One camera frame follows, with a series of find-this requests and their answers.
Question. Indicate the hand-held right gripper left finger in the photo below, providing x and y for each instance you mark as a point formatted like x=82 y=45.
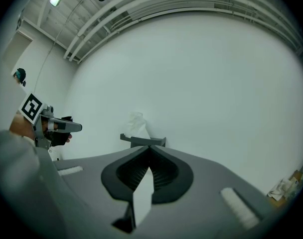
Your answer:
x=91 y=195

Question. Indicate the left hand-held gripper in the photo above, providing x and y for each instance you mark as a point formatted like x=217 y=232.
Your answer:
x=30 y=107

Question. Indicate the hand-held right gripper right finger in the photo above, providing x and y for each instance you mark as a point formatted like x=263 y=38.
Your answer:
x=203 y=208

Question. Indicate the white toilet paper roll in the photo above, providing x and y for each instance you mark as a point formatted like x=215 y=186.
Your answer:
x=137 y=126

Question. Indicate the person's left forearm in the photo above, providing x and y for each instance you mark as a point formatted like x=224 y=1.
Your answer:
x=22 y=127

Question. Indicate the person's left hand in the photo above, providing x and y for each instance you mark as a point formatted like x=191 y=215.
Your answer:
x=69 y=138

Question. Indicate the person's light grey shirt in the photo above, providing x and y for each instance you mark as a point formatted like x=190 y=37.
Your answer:
x=7 y=170

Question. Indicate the crumpled white plastic bag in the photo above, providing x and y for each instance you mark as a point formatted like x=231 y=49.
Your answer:
x=282 y=188

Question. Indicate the white ceiling pipe run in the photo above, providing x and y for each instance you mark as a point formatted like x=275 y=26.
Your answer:
x=166 y=7

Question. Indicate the dark grey wall paper holder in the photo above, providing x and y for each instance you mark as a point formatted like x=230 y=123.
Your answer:
x=141 y=141

